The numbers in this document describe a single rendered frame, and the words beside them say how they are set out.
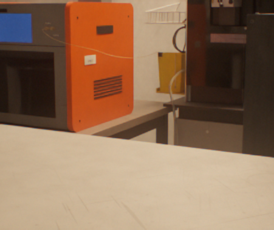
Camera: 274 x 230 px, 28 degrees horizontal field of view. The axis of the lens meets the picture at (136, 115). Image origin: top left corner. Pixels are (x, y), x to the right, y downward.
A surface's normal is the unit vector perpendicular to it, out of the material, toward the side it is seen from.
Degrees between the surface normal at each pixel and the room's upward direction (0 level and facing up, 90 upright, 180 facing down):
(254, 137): 90
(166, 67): 93
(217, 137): 90
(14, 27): 90
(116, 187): 0
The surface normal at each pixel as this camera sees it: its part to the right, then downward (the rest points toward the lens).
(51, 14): -0.47, 0.16
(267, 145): -0.75, 0.12
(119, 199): 0.00, -0.98
